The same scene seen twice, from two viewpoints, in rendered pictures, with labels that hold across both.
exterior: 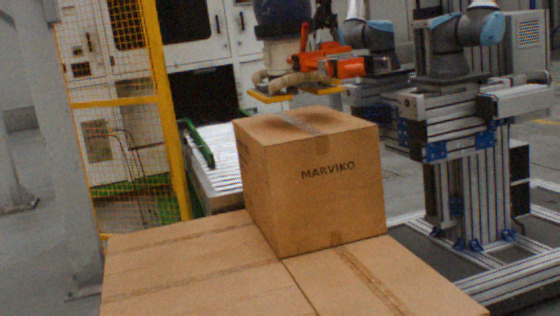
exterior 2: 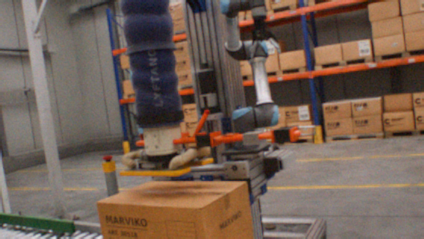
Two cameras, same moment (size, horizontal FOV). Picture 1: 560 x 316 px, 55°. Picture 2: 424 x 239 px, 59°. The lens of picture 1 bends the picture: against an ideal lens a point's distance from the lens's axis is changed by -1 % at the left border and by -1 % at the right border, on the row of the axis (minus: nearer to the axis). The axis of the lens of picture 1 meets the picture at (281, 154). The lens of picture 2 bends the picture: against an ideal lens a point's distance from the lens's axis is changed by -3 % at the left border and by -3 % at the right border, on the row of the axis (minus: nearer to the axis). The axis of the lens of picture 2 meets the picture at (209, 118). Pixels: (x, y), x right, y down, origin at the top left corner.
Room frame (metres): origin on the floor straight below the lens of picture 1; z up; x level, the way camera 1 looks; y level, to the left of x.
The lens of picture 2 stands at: (0.63, 1.02, 1.37)
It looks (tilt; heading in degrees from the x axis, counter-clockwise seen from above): 3 degrees down; 316
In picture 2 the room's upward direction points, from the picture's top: 8 degrees counter-clockwise
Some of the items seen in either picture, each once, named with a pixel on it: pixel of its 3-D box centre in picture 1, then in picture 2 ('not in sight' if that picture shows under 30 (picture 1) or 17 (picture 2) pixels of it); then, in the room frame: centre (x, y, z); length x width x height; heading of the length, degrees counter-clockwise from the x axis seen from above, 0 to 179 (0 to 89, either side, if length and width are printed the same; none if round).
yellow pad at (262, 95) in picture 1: (267, 90); (153, 168); (2.04, 0.02, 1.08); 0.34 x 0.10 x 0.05; 13
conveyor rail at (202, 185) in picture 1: (190, 163); not in sight; (3.48, 0.60, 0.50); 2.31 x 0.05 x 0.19; 13
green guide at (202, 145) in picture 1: (191, 137); not in sight; (3.84, 0.62, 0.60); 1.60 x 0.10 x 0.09; 13
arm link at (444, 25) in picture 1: (448, 31); (244, 119); (2.08, -0.68, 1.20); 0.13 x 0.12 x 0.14; 44
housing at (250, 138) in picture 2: (330, 66); (254, 138); (1.61, -0.18, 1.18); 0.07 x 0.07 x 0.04; 13
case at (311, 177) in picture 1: (303, 171); (177, 232); (2.06, -0.07, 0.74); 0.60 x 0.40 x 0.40; 13
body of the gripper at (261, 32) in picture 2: not in sight; (260, 29); (1.78, -0.55, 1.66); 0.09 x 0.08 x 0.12; 108
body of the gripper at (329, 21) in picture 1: (325, 14); not in sight; (2.39, -0.26, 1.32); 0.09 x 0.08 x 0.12; 13
